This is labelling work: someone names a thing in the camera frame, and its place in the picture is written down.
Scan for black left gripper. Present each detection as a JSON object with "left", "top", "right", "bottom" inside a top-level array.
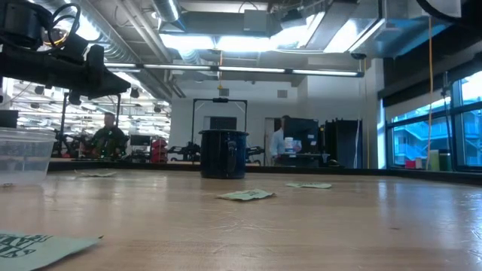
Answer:
[{"left": 0, "top": 0, "right": 131, "bottom": 101}]

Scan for green stevia packet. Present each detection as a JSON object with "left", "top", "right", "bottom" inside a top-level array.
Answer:
[
  {"left": 216, "top": 188, "right": 276, "bottom": 202},
  {"left": 0, "top": 229, "right": 103, "bottom": 271},
  {"left": 285, "top": 181, "right": 333, "bottom": 190},
  {"left": 75, "top": 171, "right": 118, "bottom": 178}
]

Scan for seated person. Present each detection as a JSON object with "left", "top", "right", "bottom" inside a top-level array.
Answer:
[{"left": 88, "top": 111, "right": 129, "bottom": 159}]

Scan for black computer monitor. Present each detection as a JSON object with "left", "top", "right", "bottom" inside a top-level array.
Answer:
[{"left": 130, "top": 134, "right": 152, "bottom": 148}]

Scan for red tool cart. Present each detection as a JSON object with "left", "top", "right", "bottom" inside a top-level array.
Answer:
[{"left": 150, "top": 138, "right": 169, "bottom": 163}]

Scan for clear plastic container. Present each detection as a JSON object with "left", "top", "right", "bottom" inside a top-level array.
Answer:
[{"left": 0, "top": 126, "right": 57, "bottom": 187}]

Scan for long ceiling light bar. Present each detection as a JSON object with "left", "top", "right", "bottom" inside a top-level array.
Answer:
[{"left": 103, "top": 62, "right": 365, "bottom": 78}]

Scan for black enamel mug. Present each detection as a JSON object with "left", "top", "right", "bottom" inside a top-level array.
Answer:
[{"left": 198, "top": 129, "right": 249, "bottom": 180}]

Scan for standing person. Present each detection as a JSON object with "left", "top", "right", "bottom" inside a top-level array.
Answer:
[{"left": 269, "top": 114, "right": 293, "bottom": 166}]

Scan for black partition panel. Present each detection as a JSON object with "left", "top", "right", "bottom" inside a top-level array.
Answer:
[{"left": 282, "top": 117, "right": 320, "bottom": 154}]

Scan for black standing desk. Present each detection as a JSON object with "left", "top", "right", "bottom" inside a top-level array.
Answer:
[{"left": 276, "top": 150, "right": 325, "bottom": 167}]

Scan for black curtain partition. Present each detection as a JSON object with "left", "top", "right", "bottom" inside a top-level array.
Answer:
[{"left": 324, "top": 118, "right": 363, "bottom": 169}]

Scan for yellow-green canister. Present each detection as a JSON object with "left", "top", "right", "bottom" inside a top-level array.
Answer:
[{"left": 428, "top": 149, "right": 441, "bottom": 172}]

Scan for black tripod pole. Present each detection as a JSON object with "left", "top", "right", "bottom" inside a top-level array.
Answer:
[{"left": 442, "top": 71, "right": 453, "bottom": 151}]

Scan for dark green canister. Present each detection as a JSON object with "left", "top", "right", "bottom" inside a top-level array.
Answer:
[{"left": 438, "top": 149, "right": 452, "bottom": 172}]

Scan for silver ventilation duct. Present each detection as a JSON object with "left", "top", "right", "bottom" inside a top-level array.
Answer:
[{"left": 152, "top": 0, "right": 182, "bottom": 23}]

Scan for black camera frame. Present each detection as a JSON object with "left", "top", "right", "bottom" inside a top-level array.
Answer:
[{"left": 191, "top": 97, "right": 249, "bottom": 151}]

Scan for black wall screen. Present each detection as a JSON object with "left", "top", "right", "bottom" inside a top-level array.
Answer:
[{"left": 209, "top": 115, "right": 238, "bottom": 131}]

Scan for black table edge rail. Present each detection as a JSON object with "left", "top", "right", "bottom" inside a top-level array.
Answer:
[{"left": 47, "top": 157, "right": 482, "bottom": 185}]

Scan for yellow hanging cable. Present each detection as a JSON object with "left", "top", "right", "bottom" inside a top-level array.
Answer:
[{"left": 425, "top": 17, "right": 434, "bottom": 170}]

